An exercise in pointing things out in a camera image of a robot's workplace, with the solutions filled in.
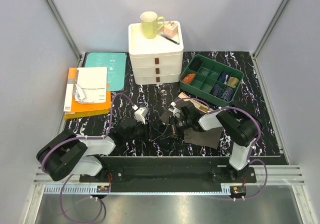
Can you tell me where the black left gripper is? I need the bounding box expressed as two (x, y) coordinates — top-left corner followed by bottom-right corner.
(124, 118), (161, 143)

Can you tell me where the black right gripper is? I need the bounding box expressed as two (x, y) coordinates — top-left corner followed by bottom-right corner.
(162, 115), (192, 141)

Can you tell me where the black underwear with cream waistband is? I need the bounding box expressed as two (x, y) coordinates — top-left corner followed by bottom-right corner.
(150, 125), (167, 142)

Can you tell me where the grey underwear with cream waistband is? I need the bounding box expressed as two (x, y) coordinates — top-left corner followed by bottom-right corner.
(168, 92), (223, 149)

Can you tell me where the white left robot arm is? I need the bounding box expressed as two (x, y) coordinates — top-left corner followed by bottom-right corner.
(36, 107), (150, 182)

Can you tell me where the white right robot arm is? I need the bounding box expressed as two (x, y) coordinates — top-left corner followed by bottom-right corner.
(160, 101), (263, 182)

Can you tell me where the rolled orange garment in tray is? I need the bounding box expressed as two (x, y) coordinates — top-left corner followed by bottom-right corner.
(182, 73), (196, 84)

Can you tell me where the rolled grey-blue garment in tray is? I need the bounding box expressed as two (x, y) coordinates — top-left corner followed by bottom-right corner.
(211, 84), (223, 98)

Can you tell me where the green divided organizer tray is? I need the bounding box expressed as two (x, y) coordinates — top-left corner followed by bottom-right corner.
(179, 54), (245, 107)

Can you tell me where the rolled striped garment in tray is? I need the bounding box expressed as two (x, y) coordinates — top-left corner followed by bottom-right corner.
(220, 86), (234, 102)

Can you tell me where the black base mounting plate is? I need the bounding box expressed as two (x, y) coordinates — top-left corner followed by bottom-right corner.
(79, 156), (257, 183)

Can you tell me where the rolled navy garment in tray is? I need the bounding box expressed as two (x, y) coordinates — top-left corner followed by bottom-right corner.
(217, 71), (230, 83)

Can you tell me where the rolled black garment in tray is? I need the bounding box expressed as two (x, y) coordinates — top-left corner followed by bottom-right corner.
(189, 58), (203, 72)

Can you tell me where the rolled khaki garment in tray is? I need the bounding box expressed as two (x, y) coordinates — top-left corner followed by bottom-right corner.
(226, 77), (239, 88)

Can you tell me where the white paper manual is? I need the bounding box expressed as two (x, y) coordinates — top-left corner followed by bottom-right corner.
(74, 67), (108, 104)

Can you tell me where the orange book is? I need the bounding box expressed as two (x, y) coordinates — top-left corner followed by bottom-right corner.
(63, 67), (111, 120)

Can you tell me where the white three-drawer storage unit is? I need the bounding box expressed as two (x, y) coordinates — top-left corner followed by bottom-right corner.
(128, 21), (184, 85)

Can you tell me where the teal plastic board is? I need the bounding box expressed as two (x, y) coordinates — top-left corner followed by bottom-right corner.
(83, 52), (127, 91)

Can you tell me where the blue pen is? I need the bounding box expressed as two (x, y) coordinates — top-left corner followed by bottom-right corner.
(161, 34), (180, 45)

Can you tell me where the pink power adapter cube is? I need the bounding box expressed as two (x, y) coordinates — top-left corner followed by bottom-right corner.
(163, 21), (178, 39)

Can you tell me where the yellow-green mug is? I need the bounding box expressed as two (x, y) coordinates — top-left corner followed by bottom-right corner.
(140, 11), (165, 39)

